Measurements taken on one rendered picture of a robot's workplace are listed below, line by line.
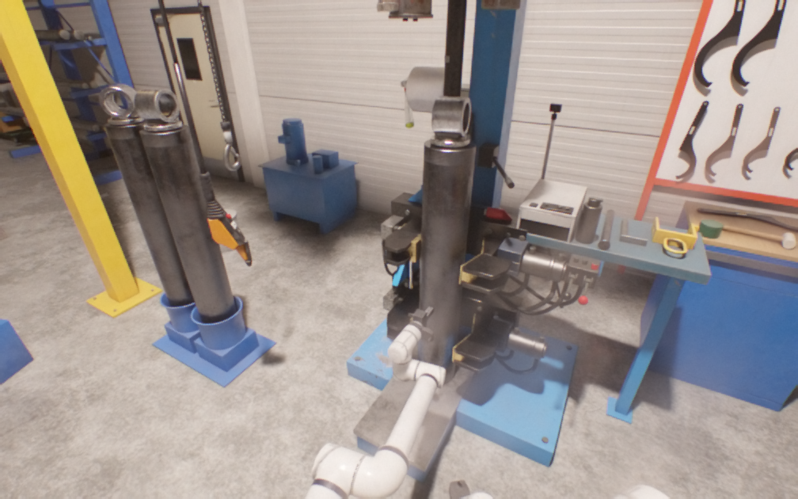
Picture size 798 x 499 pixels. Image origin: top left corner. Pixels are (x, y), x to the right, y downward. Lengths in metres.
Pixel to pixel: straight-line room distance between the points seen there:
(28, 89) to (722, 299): 4.13
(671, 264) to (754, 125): 1.85
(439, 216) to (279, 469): 1.47
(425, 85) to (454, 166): 1.04
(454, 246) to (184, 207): 1.38
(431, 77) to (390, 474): 2.08
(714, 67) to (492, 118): 1.86
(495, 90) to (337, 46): 2.65
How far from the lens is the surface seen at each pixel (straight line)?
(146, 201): 2.54
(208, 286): 2.48
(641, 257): 1.88
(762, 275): 2.66
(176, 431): 2.60
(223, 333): 2.64
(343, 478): 1.37
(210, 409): 2.62
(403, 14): 1.44
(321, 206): 3.99
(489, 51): 1.98
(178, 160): 2.19
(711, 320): 2.78
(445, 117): 1.58
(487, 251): 1.81
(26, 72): 3.29
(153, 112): 2.17
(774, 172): 3.69
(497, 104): 1.98
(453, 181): 1.61
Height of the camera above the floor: 1.89
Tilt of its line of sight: 30 degrees down
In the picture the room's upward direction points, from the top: straight up
